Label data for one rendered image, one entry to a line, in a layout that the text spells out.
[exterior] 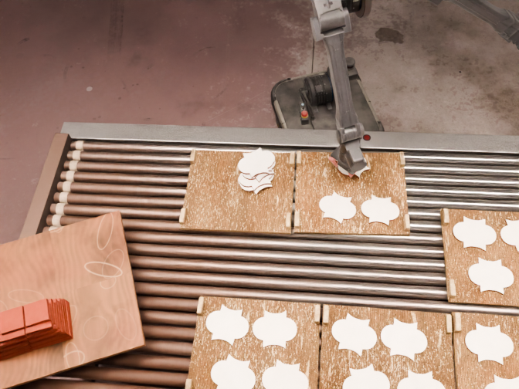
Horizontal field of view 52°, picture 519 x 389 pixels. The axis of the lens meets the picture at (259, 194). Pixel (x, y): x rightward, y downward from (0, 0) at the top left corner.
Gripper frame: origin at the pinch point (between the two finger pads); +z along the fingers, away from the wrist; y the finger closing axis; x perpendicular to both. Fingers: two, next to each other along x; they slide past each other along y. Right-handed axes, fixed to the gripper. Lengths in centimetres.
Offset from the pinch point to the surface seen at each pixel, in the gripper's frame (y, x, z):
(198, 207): -32, -46, 5
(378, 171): 8.5, 10.1, 4.3
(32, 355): -29, -119, -5
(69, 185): -79, -72, 8
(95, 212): -62, -73, 9
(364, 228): 19.3, -12.1, 4.2
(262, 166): -23.8, -19.5, -1.1
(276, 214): -8.3, -28.6, 4.9
